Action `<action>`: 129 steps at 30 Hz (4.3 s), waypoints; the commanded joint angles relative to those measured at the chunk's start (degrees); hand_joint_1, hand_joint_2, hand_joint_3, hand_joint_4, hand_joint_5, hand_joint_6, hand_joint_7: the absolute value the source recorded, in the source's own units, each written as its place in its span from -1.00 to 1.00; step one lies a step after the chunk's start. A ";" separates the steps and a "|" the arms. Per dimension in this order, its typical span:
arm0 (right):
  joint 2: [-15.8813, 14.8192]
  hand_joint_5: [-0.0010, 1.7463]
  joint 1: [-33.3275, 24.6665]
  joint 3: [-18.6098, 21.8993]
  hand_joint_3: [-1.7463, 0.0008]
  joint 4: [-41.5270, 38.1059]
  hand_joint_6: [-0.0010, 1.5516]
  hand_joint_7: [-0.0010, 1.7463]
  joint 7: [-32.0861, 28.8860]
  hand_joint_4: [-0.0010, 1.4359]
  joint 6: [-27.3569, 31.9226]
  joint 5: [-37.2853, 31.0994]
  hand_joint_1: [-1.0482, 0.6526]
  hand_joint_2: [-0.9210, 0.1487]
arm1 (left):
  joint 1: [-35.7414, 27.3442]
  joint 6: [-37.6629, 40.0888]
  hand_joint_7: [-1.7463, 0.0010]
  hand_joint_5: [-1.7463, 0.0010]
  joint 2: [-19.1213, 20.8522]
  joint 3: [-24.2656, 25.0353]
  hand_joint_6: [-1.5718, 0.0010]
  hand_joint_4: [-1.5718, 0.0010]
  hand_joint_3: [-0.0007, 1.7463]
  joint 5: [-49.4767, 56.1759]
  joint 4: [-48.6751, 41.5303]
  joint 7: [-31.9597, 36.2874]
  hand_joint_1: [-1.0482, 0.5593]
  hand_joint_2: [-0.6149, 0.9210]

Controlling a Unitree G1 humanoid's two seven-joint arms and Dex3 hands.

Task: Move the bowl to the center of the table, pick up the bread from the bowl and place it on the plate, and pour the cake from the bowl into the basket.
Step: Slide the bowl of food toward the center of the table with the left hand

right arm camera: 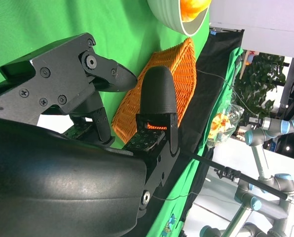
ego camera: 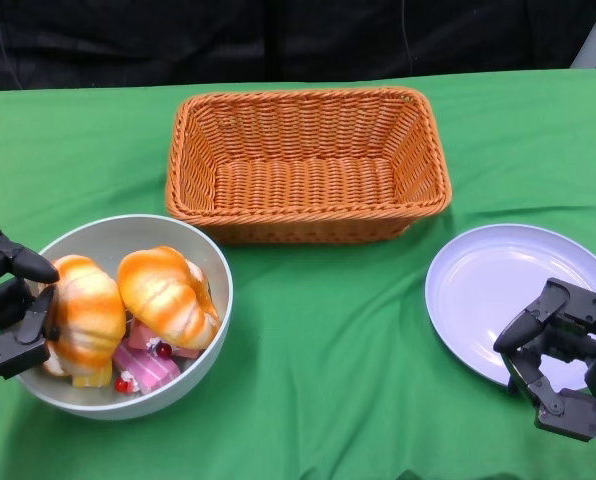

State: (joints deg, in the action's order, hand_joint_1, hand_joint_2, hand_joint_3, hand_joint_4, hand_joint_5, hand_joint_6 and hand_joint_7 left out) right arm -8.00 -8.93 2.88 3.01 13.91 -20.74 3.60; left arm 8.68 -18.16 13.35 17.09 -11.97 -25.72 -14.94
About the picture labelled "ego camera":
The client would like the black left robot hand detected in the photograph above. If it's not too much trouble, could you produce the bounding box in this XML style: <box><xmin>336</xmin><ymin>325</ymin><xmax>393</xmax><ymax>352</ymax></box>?
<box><xmin>0</xmin><ymin>227</ymin><xmax>62</xmax><ymax>386</ymax></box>

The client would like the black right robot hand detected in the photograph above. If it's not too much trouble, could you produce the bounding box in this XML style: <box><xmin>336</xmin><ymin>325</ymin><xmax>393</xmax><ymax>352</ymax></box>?
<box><xmin>492</xmin><ymin>277</ymin><xmax>596</xmax><ymax>445</ymax></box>

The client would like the orange striped ring bread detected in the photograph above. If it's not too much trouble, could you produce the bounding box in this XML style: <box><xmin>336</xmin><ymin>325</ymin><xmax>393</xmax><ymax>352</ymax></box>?
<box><xmin>116</xmin><ymin>245</ymin><xmax>223</xmax><ymax>351</ymax></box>
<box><xmin>40</xmin><ymin>254</ymin><xmax>128</xmax><ymax>379</ymax></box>

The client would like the pale green bowl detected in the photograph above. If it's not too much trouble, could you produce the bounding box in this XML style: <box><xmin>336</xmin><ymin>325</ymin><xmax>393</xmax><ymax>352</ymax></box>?
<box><xmin>12</xmin><ymin>214</ymin><xmax>234</xmax><ymax>420</ymax></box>

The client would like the lavender plate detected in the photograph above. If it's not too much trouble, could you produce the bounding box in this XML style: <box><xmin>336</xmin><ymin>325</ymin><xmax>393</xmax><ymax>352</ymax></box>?
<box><xmin>424</xmin><ymin>224</ymin><xmax>596</xmax><ymax>394</ymax></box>

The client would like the salmon cake slice with cherry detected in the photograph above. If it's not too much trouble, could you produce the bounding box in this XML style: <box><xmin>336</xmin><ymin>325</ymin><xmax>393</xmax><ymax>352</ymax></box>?
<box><xmin>127</xmin><ymin>319</ymin><xmax>202</xmax><ymax>360</ymax></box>

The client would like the pink layered cake slice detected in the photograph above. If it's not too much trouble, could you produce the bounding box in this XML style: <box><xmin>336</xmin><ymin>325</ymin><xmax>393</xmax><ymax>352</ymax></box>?
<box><xmin>111</xmin><ymin>344</ymin><xmax>182</xmax><ymax>395</ymax></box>

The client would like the orange wicker basket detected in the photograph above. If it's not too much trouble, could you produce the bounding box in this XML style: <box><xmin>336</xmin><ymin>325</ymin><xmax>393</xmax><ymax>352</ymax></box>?
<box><xmin>165</xmin><ymin>85</ymin><xmax>453</xmax><ymax>245</ymax></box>

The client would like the green tablecloth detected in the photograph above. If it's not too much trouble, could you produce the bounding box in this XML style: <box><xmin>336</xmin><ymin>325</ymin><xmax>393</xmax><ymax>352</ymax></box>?
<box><xmin>0</xmin><ymin>67</ymin><xmax>596</xmax><ymax>480</ymax></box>

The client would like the black backdrop cloth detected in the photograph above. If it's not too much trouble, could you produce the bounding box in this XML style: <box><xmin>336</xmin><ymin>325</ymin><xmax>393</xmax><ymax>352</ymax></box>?
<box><xmin>0</xmin><ymin>0</ymin><xmax>596</xmax><ymax>92</ymax></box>

